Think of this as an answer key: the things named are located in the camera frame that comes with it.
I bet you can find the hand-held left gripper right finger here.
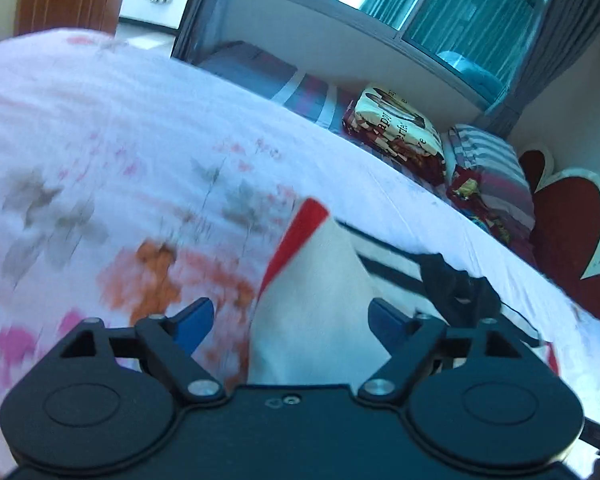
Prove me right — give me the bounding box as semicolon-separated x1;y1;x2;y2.
357;297;536;407

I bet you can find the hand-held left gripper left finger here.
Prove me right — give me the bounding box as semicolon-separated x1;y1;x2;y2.
55;297;227;403

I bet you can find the striped knit sweater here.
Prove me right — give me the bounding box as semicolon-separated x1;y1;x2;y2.
250;197;561;391

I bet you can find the red printed cloth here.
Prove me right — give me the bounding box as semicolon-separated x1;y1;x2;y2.
446;165;513;248

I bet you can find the floral bed sheet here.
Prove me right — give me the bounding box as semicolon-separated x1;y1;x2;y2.
0;27;600;480

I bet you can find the grey striped pillow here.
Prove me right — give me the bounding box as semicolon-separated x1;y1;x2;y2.
441;124;537;241

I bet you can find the cream printed folded blanket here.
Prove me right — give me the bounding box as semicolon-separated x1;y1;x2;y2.
342;85;449;187

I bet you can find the red heart-shaped headboard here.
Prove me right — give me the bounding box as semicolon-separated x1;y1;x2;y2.
517;147;600;323

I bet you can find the grey purple striped mattress sheet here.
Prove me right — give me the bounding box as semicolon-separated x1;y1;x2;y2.
196;41;363;137

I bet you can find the grey curtain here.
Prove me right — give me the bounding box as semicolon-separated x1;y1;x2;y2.
171;0;243;65
480;0;600;137

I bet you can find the window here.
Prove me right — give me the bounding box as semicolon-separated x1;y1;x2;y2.
259;0;563;108

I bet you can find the teal curtain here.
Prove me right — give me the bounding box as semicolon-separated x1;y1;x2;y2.
361;0;543;68

